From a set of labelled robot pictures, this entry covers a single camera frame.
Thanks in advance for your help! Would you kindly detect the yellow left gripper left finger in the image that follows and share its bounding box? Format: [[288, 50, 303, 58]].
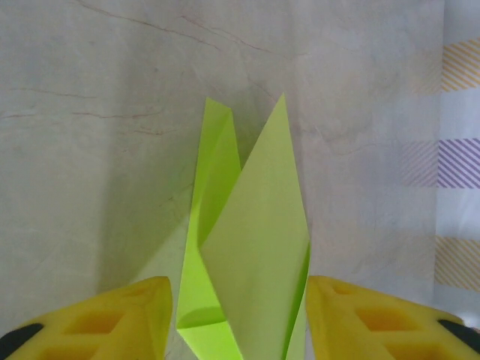
[[0, 276, 173, 360]]

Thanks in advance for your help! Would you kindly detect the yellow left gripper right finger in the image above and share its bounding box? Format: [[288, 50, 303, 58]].
[[305, 275, 480, 360]]

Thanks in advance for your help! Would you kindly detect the lime green paper sheet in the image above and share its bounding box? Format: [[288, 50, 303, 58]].
[[175, 92, 312, 360]]

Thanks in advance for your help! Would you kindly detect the plaid backdrop panel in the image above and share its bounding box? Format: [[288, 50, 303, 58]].
[[436, 37, 480, 297]]

